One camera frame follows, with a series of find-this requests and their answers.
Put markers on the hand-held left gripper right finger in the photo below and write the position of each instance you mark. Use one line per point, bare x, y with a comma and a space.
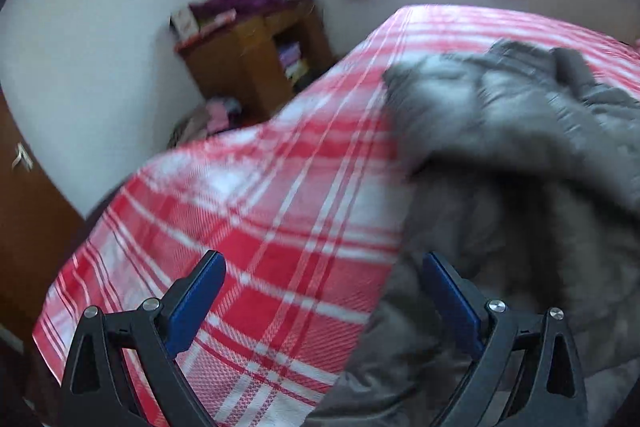
452, 302

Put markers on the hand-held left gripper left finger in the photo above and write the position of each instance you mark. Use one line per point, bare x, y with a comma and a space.
195, 302

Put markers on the grey puffer jacket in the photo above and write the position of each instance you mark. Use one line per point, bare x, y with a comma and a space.
500, 132

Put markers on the pile of pink clothes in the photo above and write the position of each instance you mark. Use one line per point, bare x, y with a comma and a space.
215, 117

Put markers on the red plaid bed sheet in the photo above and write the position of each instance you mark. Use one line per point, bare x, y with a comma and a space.
275, 187

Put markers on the brown wooden door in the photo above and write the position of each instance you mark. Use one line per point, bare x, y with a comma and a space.
30, 232

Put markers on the wooden bedside cabinet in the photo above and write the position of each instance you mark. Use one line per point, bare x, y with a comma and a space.
240, 62

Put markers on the white box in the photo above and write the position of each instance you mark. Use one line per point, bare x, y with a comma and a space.
184, 22

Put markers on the purple cloth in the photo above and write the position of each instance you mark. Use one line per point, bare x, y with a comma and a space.
235, 4

